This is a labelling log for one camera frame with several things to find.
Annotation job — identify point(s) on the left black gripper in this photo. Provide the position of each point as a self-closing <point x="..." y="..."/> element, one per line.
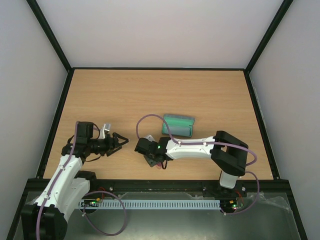
<point x="110" y="145"/>

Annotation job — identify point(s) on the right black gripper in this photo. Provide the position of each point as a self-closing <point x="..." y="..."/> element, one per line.
<point x="151" y="160"/>

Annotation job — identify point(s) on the pink sunglasses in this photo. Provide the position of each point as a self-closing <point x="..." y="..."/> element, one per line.
<point x="159" y="165"/>

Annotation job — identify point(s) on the grey glasses case green lining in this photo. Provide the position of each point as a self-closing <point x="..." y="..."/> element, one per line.
<point x="180" y="120"/>

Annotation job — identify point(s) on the light blue cleaning cloth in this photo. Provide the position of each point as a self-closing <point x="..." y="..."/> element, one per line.
<point x="180" y="130"/>

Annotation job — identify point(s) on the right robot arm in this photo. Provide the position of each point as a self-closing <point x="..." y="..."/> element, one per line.
<point x="227" y="152"/>

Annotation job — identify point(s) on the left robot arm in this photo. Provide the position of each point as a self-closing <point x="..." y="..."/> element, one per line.
<point x="47" y="218"/>

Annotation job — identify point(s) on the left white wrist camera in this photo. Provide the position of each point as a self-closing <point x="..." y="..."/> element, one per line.
<point x="105" y="129"/>

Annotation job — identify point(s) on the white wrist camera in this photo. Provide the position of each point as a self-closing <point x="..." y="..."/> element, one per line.
<point x="105" y="129"/>
<point x="150" y="138"/>

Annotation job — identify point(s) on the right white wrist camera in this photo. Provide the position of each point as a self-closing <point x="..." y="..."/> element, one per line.
<point x="150" y="138"/>

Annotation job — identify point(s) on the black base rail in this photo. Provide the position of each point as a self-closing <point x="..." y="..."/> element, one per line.
<point x="206" y="188"/>

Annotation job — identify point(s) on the light blue slotted cable duct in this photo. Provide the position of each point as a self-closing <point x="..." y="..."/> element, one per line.
<point x="147" y="204"/>

